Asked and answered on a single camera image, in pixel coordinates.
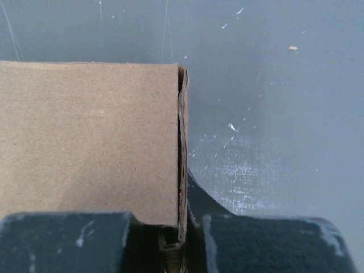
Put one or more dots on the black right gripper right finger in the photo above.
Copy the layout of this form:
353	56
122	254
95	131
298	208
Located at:
220	241

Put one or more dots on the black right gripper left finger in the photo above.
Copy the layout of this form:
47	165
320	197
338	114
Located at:
64	242

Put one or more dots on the brown cardboard box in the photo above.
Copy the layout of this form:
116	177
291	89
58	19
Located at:
98	138

